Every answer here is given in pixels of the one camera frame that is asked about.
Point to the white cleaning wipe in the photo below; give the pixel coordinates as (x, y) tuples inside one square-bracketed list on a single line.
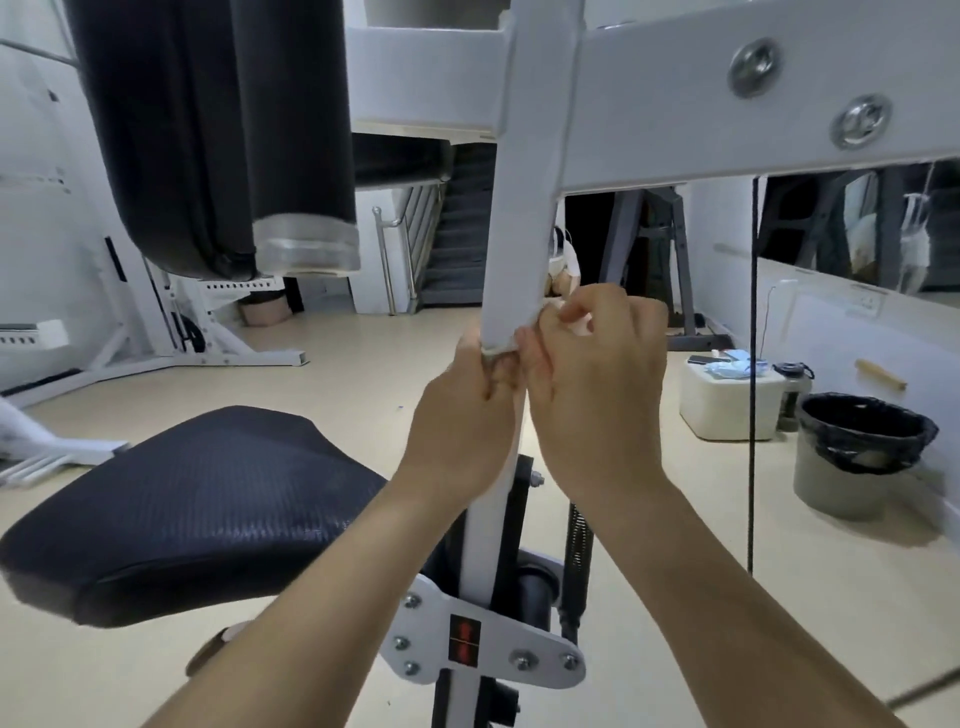
[(556, 305)]

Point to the white gym machine frame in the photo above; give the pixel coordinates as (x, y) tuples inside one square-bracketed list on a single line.
[(645, 97)]

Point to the trash bin with black bag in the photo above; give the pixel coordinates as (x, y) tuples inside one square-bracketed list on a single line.
[(847, 480)]

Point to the white wall socket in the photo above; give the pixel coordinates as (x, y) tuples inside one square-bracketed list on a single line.
[(868, 301)]

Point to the dark grey gym machine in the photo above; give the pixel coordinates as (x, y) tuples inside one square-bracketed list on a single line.
[(652, 247)]

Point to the person's left forearm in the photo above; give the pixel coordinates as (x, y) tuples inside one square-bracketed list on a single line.
[(300, 630)]

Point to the black padded arm rest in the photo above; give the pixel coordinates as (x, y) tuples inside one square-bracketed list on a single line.
[(397, 161), (165, 135)]

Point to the person's right hand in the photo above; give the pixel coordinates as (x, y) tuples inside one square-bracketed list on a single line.
[(600, 390)]

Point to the blue dotted wet wipes packet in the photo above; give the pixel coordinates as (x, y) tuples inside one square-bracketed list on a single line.
[(739, 366)]

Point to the dark water bottle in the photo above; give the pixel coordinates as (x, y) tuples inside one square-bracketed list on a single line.
[(793, 390)]

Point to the black padded seat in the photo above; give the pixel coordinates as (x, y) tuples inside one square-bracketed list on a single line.
[(195, 510)]

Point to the person's left hand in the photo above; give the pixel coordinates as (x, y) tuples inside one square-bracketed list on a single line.
[(457, 435)]

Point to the person's right forearm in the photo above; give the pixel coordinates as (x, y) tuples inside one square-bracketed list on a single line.
[(735, 622)]

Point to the small wooden block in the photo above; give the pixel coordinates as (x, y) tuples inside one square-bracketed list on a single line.
[(881, 373)]

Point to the cream white storage box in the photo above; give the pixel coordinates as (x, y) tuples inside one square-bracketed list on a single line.
[(727, 409)]

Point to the black patterned smartphone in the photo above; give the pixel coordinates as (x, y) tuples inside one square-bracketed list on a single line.
[(703, 360)]

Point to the grey staircase with railing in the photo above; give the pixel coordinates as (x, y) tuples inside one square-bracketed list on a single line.
[(457, 240)]

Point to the white power rack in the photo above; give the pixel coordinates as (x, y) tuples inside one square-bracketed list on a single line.
[(135, 330)]

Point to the brown woven bin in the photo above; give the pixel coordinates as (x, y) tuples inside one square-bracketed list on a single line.
[(264, 311)]

